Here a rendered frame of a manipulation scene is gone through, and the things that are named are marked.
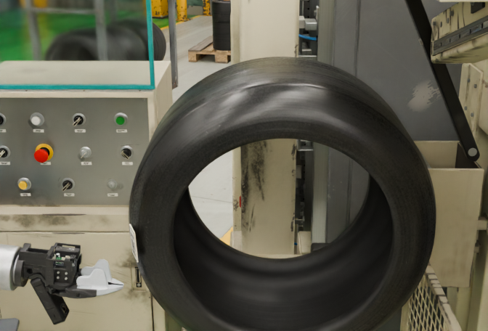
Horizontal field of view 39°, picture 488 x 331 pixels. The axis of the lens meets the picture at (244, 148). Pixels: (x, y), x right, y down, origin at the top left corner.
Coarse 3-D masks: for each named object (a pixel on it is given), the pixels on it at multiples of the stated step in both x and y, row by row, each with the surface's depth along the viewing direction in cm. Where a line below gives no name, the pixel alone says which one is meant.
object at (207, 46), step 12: (216, 0) 787; (228, 0) 786; (216, 12) 779; (228, 12) 775; (216, 24) 783; (228, 24) 779; (216, 36) 788; (228, 36) 784; (192, 48) 804; (204, 48) 810; (216, 48) 793; (228, 48) 789; (192, 60) 800; (216, 60) 793; (228, 60) 795
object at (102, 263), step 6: (96, 264) 141; (102, 264) 141; (108, 264) 141; (84, 270) 142; (90, 270) 142; (108, 270) 141; (108, 276) 142; (108, 282) 141; (114, 282) 141; (120, 282) 141
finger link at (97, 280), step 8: (96, 272) 137; (104, 272) 138; (80, 280) 138; (88, 280) 138; (96, 280) 138; (104, 280) 138; (80, 288) 138; (88, 288) 138; (96, 288) 138; (104, 288) 138; (112, 288) 139; (120, 288) 140
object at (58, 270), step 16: (32, 256) 137; (48, 256) 136; (64, 256) 139; (80, 256) 141; (16, 272) 136; (32, 272) 139; (48, 272) 136; (64, 272) 137; (48, 288) 138; (64, 288) 137
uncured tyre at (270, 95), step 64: (256, 64) 131; (320, 64) 133; (192, 128) 118; (256, 128) 116; (320, 128) 116; (384, 128) 118; (384, 192) 119; (192, 256) 153; (256, 256) 158; (320, 256) 155; (384, 256) 148; (192, 320) 129; (256, 320) 147; (320, 320) 145; (384, 320) 131
